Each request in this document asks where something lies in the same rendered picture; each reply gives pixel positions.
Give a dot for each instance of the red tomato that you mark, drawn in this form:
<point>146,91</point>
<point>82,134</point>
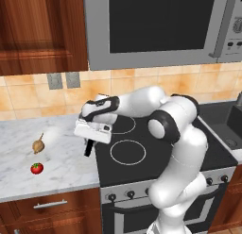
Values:
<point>37,168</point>

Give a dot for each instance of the grey wall socket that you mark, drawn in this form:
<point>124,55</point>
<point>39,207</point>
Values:
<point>54,81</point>
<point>72,80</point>

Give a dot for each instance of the black oven door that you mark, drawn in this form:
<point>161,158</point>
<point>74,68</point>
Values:
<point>134,223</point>

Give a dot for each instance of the wooden base cupboard door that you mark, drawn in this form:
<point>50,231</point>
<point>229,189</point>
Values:
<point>63,230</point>

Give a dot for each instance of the black stove knob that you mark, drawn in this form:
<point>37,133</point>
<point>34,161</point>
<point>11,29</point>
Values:
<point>130,194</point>
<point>147,191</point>
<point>209,181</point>
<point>224,178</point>
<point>112,197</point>

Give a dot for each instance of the black and steel stove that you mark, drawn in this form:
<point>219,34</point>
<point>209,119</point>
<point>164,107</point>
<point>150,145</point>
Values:
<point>126,170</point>

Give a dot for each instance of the grey microwave oven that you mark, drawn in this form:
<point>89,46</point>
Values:
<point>97,30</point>

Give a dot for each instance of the dark grey sink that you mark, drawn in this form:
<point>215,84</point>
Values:
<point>220,124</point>

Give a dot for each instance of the wooden cupboard beside stove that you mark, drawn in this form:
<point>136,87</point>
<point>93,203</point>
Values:
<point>231,201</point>

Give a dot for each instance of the wooden drawer front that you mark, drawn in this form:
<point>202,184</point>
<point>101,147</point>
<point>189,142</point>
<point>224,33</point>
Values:
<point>75,206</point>

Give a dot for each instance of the brown onion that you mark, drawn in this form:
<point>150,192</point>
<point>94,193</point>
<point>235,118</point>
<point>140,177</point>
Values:
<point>38,146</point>

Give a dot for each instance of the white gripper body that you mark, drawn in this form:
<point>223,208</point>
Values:
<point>91,133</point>

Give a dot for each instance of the grey tap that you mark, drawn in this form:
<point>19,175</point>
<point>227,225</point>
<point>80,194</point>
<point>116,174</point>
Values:
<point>239,99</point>

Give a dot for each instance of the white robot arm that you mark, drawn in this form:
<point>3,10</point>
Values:
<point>186,149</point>

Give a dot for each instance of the wooden wall cupboard door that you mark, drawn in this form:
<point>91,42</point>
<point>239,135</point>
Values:
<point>41,30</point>

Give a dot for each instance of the microwave door with dark window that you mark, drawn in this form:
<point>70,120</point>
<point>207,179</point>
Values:
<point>157,20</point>

